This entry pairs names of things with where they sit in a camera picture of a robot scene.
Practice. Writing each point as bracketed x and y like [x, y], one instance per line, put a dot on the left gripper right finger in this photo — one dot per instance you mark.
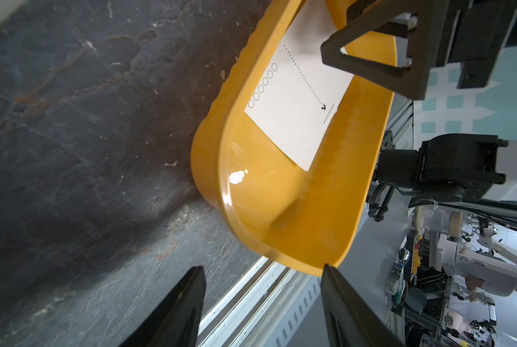
[349, 320]

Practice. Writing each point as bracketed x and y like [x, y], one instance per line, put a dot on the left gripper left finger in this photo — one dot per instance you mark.
[175, 321]

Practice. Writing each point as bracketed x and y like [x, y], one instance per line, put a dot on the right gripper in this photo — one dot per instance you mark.
[395, 44]

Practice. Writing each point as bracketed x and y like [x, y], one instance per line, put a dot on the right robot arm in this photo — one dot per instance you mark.
[468, 154]

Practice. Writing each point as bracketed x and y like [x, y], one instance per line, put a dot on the yellow plastic tray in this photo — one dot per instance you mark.
[300, 219]

